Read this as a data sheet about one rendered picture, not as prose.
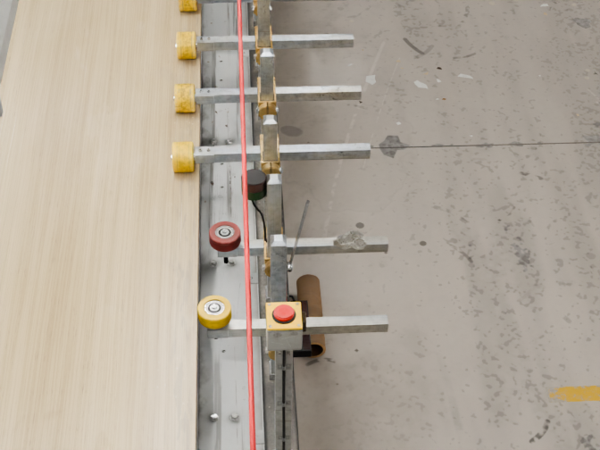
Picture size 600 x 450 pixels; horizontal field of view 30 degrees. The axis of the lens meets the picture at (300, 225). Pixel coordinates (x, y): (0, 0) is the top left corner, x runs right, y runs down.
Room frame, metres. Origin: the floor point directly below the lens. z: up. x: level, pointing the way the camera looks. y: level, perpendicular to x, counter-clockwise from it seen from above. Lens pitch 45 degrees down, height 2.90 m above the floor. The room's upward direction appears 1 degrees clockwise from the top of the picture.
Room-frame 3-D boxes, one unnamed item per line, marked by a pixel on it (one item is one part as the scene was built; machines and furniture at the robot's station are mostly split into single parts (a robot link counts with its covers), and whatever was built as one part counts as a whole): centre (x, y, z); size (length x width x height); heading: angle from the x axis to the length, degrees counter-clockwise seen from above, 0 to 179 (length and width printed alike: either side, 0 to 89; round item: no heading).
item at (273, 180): (1.95, 0.06, 0.89); 0.04 x 0.04 x 0.48; 4
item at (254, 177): (1.95, 0.11, 1.02); 0.06 x 0.06 x 0.22; 4
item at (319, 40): (2.74, 0.10, 0.95); 0.50 x 0.04 x 0.04; 94
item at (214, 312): (1.73, 0.20, 0.85); 0.08 x 0.08 x 0.11
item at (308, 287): (2.46, -0.04, 0.04); 0.30 x 0.08 x 0.08; 4
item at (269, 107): (2.47, 0.10, 0.95); 0.14 x 0.06 x 0.05; 4
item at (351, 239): (2.00, -0.13, 0.87); 0.09 x 0.07 x 0.02; 94
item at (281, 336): (1.44, 0.03, 1.18); 0.07 x 0.07 x 0.08; 4
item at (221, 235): (1.98, 0.19, 0.85); 0.08 x 0.08 x 0.11
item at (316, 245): (2.00, -0.01, 0.84); 0.43 x 0.03 x 0.04; 94
